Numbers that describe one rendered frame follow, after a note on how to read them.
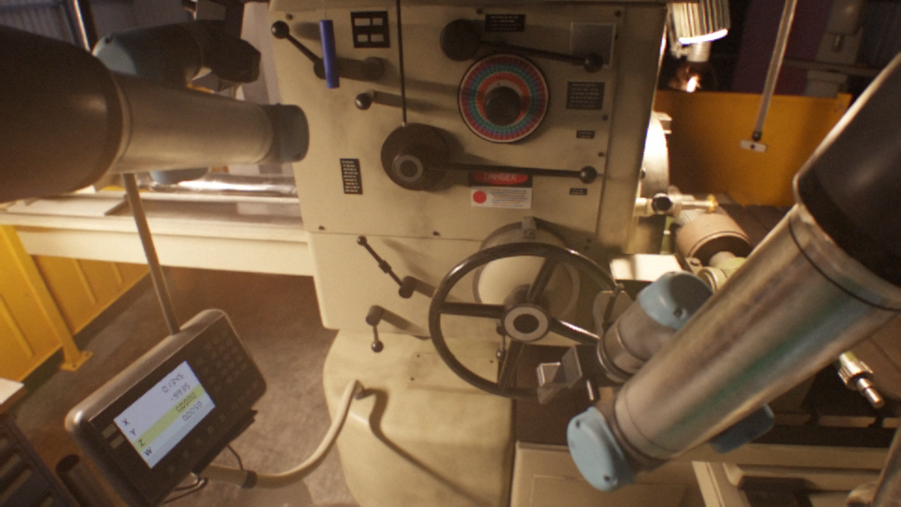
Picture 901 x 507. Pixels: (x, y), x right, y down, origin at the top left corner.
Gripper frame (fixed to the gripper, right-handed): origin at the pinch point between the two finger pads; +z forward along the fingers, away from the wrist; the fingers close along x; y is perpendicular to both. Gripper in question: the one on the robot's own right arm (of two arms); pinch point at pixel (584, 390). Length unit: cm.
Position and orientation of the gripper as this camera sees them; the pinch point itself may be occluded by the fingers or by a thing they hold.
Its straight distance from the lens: 81.8
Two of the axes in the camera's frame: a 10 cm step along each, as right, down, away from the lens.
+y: 0.7, 7.8, -6.2
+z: -1.5, 6.3, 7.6
